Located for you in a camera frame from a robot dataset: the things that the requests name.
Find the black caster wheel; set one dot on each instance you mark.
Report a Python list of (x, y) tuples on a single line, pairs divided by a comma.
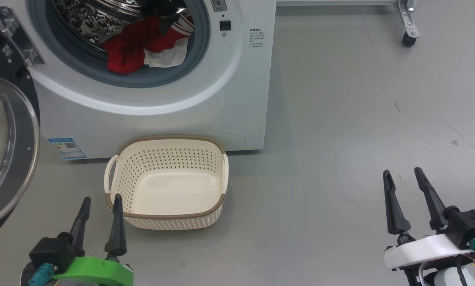
[(408, 39)]

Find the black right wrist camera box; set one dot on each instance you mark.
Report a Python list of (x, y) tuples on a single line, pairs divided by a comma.
[(470, 226)]

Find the metal washer door hinge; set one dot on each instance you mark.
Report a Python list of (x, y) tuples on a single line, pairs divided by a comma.
[(18, 35)]

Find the grey rubber door gasket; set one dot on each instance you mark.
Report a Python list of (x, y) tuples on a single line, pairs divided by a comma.
[(70, 59)]

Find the cream perforated laundry basket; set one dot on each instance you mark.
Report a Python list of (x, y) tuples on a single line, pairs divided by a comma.
[(173, 190)]

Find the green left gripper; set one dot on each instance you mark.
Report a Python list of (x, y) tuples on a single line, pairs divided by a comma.
[(98, 272)]

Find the red and white garment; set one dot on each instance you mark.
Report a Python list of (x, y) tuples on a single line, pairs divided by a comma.
[(128, 47)]

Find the blue energy label sticker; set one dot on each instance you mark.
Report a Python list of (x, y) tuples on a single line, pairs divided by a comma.
[(67, 148)]

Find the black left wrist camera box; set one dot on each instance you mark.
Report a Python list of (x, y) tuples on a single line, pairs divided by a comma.
[(52, 250)]

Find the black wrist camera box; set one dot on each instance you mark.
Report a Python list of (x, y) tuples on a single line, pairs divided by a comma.
[(470, 226), (52, 250)]

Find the black round glass washer door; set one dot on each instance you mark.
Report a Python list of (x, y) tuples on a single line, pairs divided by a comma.
[(18, 159)]

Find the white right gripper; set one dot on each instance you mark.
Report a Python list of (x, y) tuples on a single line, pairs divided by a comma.
[(424, 248)]

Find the printed warning text label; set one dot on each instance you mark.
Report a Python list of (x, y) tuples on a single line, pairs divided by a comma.
[(256, 38)]

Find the black washer door latch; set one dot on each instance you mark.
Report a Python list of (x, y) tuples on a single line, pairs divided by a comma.
[(225, 25)]

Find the steel washer drum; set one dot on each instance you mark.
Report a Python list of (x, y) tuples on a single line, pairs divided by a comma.
[(86, 22)]

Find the grey metal frame leg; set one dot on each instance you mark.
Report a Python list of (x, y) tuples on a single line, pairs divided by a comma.
[(406, 20)]

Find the white front-load washing machine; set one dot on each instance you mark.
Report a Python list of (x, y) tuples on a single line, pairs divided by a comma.
[(161, 119)]

